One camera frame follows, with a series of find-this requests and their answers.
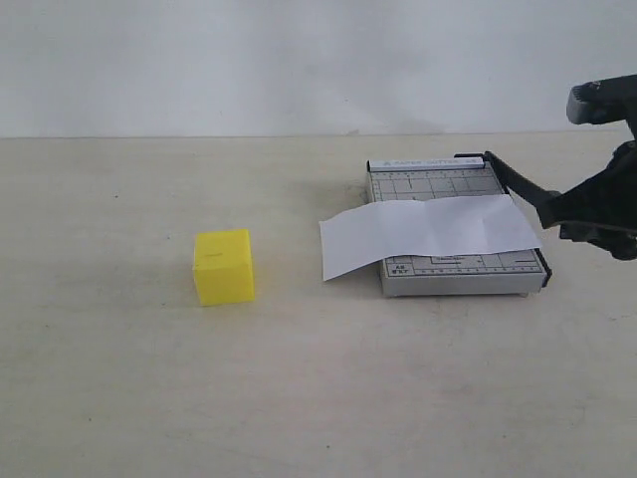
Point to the black cutter blade arm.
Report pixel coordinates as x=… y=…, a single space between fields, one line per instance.
x=516 y=182

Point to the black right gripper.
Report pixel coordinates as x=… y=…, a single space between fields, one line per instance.
x=606 y=201

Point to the grey paper cutter base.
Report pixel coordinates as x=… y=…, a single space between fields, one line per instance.
x=468 y=174

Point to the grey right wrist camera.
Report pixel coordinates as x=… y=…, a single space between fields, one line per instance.
x=595 y=103

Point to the yellow cube block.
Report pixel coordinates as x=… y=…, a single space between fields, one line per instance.
x=223 y=267

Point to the white paper sheet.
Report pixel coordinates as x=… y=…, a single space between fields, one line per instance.
x=461 y=225

